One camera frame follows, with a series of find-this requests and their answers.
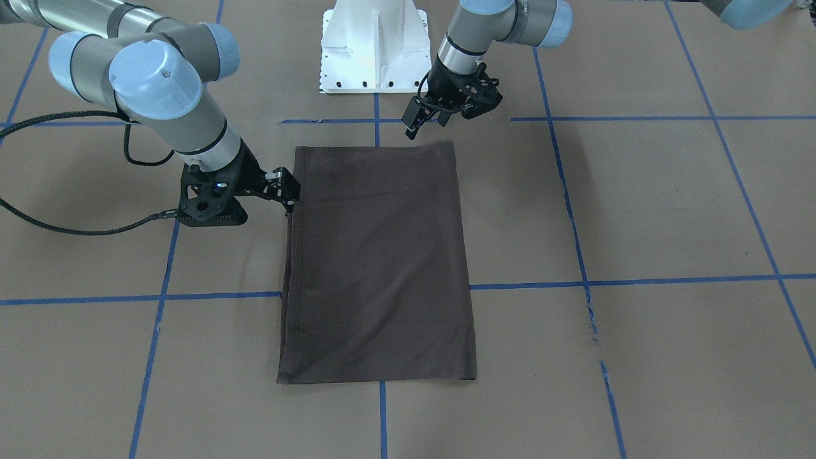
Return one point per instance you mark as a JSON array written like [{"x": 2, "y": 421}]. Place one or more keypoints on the dark brown t-shirt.
[{"x": 376, "y": 281}]

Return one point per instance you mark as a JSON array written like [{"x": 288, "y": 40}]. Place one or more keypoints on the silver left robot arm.
[{"x": 546, "y": 24}]

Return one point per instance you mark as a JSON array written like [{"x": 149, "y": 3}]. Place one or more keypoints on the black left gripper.
[{"x": 444, "y": 81}]

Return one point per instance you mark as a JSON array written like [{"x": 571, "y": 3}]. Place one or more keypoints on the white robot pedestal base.
[{"x": 374, "y": 47}]

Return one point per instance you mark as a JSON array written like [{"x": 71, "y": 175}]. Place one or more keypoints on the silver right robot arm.
[{"x": 145, "y": 68}]

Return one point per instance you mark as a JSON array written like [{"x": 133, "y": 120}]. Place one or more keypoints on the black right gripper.
[{"x": 244, "y": 167}]

